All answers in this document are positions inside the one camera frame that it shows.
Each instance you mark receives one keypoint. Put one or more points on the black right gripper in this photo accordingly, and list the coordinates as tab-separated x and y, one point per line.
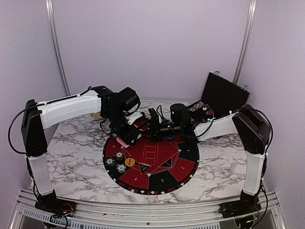
154	130

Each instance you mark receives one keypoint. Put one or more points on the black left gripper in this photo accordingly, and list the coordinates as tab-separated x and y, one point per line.
127	135

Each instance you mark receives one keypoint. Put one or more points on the red playing card deck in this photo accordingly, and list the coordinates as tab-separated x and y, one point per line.
122	143

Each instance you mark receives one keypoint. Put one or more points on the small orange black chip pile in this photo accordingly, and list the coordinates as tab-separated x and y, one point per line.
119	155

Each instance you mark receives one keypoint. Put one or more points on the orange round blind button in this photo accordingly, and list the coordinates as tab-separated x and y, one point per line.
129	162

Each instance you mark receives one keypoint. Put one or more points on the black triangular button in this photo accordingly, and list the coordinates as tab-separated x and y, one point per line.
143	167

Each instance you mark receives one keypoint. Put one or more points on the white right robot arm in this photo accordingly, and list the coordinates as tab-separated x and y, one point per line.
251	126

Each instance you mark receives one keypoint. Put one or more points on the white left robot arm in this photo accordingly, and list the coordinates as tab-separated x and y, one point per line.
119	108

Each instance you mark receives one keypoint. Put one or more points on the woven bamboo tray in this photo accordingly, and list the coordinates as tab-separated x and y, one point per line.
96	115

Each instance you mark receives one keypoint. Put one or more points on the round red black poker mat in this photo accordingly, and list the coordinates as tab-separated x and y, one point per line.
173	164

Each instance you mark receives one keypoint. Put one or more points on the black poker chip case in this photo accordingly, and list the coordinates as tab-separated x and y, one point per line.
219	97

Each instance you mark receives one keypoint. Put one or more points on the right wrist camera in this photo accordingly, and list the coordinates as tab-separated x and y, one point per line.
154	116

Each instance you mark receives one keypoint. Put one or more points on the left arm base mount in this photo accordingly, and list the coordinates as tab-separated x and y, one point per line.
52	204

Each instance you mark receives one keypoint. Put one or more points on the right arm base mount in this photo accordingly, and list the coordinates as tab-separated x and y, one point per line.
245	205

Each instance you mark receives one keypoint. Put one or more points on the aluminium front rail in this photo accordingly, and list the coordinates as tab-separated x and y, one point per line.
188	215

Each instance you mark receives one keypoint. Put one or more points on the left aluminium wall post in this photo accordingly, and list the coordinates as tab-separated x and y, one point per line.
56	46

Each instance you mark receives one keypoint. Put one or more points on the aluminium wall post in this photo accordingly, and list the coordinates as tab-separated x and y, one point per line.
56	46
246	40

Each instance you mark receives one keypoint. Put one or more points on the right aluminium wall post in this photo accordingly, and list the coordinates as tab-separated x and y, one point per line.
246	40

